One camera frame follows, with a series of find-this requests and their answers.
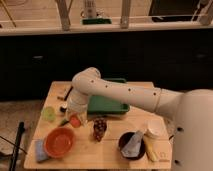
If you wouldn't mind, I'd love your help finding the white lidded cup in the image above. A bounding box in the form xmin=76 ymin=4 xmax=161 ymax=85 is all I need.
xmin=146 ymin=120 xmax=163 ymax=138

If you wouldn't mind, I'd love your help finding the green base object on shelf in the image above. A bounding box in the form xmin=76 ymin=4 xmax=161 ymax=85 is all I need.
xmin=82 ymin=18 xmax=112 ymax=25

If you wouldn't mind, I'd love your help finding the light green cup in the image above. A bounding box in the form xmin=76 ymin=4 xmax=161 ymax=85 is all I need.
xmin=41 ymin=106 xmax=55 ymax=122

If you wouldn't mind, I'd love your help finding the blue cloth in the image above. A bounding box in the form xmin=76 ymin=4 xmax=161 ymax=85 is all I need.
xmin=35 ymin=139 xmax=49 ymax=163

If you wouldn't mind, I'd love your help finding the black pole stand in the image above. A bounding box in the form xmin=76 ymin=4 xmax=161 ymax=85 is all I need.
xmin=9 ymin=122 xmax=25 ymax=171

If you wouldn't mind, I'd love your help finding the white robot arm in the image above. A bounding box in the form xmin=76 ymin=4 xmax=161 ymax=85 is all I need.
xmin=67 ymin=67 xmax=213 ymax=171

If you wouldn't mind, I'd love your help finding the red bowl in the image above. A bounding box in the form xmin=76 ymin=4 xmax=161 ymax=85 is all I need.
xmin=43 ymin=127 xmax=74 ymax=158

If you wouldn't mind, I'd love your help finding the grey crumpled cloth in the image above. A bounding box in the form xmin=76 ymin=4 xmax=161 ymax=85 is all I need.
xmin=121 ymin=131 xmax=143 ymax=157

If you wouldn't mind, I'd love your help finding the small wooden block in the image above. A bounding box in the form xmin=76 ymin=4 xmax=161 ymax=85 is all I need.
xmin=57 ymin=88 xmax=68 ymax=100

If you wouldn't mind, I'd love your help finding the dark brown bowl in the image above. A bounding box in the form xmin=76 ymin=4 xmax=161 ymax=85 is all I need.
xmin=118 ymin=132 xmax=146 ymax=160

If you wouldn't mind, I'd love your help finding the green plastic tray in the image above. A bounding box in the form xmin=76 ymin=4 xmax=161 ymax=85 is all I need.
xmin=86 ymin=78 xmax=131 ymax=115

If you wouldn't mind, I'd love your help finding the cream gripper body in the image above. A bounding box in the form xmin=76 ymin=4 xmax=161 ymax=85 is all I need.
xmin=66 ymin=94 xmax=88 ymax=124

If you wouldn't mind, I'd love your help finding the green cucumber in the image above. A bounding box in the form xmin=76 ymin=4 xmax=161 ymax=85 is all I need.
xmin=58 ymin=119 xmax=69 ymax=127

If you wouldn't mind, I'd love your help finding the yellow corn cob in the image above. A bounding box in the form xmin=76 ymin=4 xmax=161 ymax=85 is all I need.
xmin=143 ymin=136 xmax=159 ymax=162

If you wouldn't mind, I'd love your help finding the bunch of dark grapes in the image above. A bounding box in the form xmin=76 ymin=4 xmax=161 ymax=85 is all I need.
xmin=93 ymin=117 xmax=107 ymax=142

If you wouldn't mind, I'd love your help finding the red apple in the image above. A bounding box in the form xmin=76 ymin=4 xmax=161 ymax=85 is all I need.
xmin=69 ymin=115 xmax=81 ymax=128

